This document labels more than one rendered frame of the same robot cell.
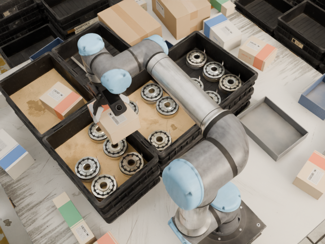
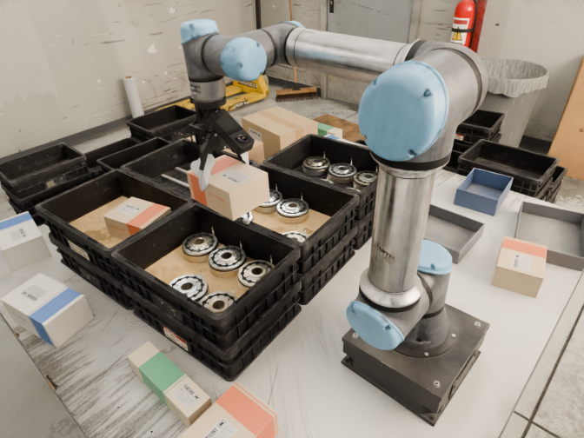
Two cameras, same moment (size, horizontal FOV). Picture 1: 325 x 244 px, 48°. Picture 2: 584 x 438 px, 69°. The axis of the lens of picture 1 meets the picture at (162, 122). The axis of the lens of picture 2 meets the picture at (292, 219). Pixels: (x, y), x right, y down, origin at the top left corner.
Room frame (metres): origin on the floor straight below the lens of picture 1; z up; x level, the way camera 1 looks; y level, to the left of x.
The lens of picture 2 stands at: (-0.15, 0.24, 1.60)
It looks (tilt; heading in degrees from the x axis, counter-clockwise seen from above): 35 degrees down; 347
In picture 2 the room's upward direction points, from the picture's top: 3 degrees counter-clockwise
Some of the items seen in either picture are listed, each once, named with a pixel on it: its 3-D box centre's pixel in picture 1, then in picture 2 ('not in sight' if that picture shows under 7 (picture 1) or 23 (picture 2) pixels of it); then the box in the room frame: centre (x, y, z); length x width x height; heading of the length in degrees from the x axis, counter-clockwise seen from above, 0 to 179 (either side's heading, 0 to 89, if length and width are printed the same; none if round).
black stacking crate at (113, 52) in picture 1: (101, 64); (191, 180); (1.22, 0.27, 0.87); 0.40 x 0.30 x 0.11; 38
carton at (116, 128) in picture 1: (113, 116); (228, 185); (0.76, 0.18, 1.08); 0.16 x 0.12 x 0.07; 33
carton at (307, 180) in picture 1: (316, 174); (519, 265); (0.61, -0.63, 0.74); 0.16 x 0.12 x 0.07; 136
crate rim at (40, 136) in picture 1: (46, 92); (114, 207); (1.03, 0.51, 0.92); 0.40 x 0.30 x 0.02; 38
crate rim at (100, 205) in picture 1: (99, 149); (205, 254); (0.72, 0.26, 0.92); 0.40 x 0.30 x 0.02; 38
